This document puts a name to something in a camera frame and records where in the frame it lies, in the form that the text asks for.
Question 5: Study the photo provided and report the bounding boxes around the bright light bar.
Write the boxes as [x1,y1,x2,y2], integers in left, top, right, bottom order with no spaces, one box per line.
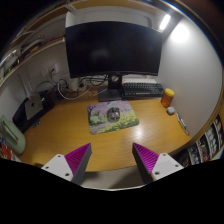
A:
[158,13,172,32]

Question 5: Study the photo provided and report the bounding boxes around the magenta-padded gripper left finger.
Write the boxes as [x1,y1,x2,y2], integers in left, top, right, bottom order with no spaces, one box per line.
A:
[40,142,93,186]

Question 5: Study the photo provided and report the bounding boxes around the white power strip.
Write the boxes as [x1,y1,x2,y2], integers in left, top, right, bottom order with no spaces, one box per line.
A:
[63,78,88,93]

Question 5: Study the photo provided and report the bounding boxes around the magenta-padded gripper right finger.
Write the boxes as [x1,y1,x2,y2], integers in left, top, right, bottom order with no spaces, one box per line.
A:
[131,142,185,185]

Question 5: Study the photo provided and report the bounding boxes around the orange jar with yellow lid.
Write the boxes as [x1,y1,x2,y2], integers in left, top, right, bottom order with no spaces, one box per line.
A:
[160,87,176,108]

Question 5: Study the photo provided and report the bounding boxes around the low shelf unit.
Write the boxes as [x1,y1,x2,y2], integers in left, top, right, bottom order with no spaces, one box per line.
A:
[176,113,224,168]

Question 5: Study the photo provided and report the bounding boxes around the transparent computer mouse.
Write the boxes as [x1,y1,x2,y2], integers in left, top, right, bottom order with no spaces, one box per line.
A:
[106,106,121,123]

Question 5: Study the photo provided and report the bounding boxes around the black desk riser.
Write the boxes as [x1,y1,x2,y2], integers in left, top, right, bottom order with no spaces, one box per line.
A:
[12,91,56,134]

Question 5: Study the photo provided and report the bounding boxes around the black keyboard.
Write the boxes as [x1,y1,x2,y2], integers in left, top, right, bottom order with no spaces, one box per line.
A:
[121,82,165,100]

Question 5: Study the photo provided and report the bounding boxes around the white cable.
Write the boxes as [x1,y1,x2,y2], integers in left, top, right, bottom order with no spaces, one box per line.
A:
[56,79,109,101]

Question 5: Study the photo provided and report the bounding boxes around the white wall socket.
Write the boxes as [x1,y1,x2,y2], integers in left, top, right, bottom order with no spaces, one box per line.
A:
[40,63,60,78]

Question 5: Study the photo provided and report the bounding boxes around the green plastic jug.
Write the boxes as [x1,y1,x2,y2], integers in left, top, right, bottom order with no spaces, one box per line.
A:
[0,114,27,155]

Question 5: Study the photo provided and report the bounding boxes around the cherry blossom print mouse pad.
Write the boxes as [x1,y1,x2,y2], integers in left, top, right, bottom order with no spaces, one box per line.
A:
[87,100,140,136]

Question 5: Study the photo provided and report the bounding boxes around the black monitor with stand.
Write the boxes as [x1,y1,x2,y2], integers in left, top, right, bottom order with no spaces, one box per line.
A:
[64,20,163,103]

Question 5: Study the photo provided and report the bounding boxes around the colourful printed box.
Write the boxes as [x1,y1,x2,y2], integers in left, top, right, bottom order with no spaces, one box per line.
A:
[0,133,21,163]

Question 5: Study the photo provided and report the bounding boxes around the black cable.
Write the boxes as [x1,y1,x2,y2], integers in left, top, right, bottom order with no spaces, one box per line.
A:
[34,77,108,99]

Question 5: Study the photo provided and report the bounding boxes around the wooden wall shelf unit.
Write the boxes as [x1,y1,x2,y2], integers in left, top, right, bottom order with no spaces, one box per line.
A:
[0,0,78,79]

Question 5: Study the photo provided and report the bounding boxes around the small grey earbud case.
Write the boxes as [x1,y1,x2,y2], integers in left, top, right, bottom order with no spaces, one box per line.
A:
[166,105,176,116]

